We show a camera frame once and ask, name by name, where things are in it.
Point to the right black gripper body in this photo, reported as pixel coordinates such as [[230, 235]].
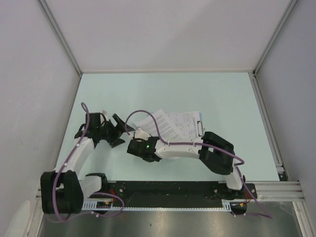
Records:
[[147, 160]]

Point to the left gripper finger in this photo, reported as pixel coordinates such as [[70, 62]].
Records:
[[121, 126], [114, 142]]

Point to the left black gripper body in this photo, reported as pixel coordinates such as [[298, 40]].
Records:
[[108, 131]]

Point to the white paper sheet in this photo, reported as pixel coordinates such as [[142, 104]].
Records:
[[167, 128]]

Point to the printed paper sheet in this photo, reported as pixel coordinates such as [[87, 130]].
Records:
[[186, 122]]

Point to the metal clipboard clip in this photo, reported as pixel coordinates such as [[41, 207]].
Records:
[[200, 128]]

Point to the light blue clipboard folder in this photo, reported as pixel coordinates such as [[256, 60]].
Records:
[[200, 118]]

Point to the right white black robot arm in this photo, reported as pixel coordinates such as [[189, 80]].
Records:
[[216, 153]]

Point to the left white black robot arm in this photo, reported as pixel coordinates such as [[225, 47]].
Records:
[[61, 189]]

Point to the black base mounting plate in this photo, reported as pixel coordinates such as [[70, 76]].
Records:
[[176, 193]]

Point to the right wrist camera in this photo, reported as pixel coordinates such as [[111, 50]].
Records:
[[139, 133]]

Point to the white slotted cable duct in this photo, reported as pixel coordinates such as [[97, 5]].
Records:
[[104, 205]]

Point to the aluminium front rail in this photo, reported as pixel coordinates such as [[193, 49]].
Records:
[[267, 190]]

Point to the right aluminium side rail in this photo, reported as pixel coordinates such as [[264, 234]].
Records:
[[281, 170]]

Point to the left aluminium corner post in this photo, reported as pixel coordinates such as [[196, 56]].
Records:
[[48, 14]]

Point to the aluminium corner post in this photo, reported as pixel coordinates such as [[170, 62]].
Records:
[[276, 33], [48, 14]]

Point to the right aluminium corner post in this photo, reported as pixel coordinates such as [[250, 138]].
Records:
[[276, 33]]

